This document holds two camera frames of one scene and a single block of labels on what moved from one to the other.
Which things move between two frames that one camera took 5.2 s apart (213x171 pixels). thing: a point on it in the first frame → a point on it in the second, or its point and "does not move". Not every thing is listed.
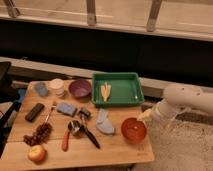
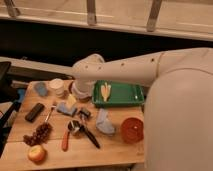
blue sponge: (65, 108) does not move
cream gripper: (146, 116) → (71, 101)
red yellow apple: (37, 153) does not move
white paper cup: (56, 87) does not move
